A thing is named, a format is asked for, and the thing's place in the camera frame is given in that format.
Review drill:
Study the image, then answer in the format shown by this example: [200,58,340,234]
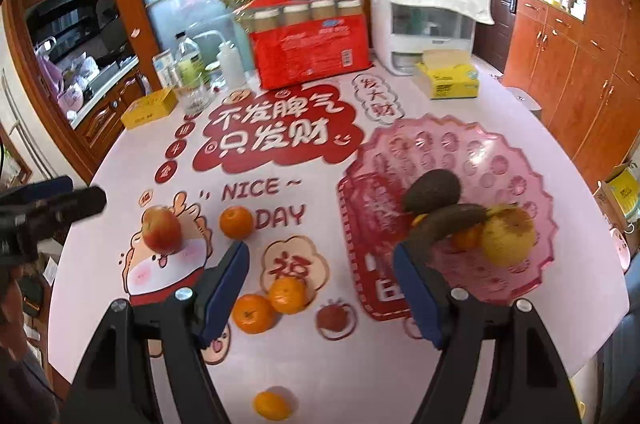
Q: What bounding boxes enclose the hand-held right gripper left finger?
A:
[60,240,251,424]

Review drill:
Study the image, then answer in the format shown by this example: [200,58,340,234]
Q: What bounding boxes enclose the white squeeze bottle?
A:
[192,29,248,90]

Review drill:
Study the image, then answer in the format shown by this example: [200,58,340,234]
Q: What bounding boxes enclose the plastic bags on counter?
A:
[35,39,101,115]

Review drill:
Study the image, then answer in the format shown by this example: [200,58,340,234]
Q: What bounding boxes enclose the wooden lower kitchen cabinet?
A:
[70,64,156,155]

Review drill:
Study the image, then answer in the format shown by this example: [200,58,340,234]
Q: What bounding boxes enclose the person's left forearm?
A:
[0,274,58,424]

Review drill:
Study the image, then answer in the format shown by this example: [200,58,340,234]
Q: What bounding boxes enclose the black range hood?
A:
[25,0,131,55]

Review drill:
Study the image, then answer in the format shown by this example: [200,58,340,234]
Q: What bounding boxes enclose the yellow tissue box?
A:
[414,49,480,101]

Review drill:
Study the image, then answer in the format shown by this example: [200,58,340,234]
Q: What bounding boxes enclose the printed white tablecloth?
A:
[47,54,631,424]

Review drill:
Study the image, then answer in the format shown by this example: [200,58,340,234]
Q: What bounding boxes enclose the flat yellow carton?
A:
[120,86,178,131]

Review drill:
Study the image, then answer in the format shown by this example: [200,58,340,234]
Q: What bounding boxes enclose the cardboard box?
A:
[592,161,640,235]

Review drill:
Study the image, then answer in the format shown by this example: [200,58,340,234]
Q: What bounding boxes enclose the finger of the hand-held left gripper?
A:
[22,185,108,232]
[0,175,73,205]

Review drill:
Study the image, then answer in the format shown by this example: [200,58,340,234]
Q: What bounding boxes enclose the clear bottle with green label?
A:
[175,31,203,87]

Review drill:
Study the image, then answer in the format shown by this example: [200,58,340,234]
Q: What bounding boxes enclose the dark overripe banana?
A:
[410,203,518,250]

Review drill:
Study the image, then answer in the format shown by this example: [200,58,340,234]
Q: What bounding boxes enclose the red pack of bottles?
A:
[235,0,373,90]

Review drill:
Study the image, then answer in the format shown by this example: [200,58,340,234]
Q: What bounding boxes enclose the small glass jar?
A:
[205,63,226,92]

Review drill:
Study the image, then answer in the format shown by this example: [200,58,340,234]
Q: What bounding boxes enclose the red apple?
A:
[141,205,182,255]

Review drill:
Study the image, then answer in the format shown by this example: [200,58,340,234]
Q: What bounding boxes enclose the dark avocado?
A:
[403,170,462,213]

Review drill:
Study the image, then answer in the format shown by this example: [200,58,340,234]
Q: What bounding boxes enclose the wooden side cabinet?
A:
[502,0,640,195]

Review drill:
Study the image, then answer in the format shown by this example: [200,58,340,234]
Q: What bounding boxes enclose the yellow pear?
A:
[481,206,537,268]

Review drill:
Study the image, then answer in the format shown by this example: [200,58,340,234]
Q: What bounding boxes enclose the white countertop appliance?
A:
[369,0,476,76]

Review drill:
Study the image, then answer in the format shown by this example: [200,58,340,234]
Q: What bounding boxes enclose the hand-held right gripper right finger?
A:
[392,240,583,424]

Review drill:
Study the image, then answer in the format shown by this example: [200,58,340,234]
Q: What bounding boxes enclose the small white and blue carton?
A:
[152,50,178,90]

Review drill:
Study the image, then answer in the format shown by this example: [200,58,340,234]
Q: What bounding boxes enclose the pink plastic fruit bowl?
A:
[345,113,558,305]

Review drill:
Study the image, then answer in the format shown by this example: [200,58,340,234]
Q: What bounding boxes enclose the clear glass tumbler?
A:
[175,69,211,115]

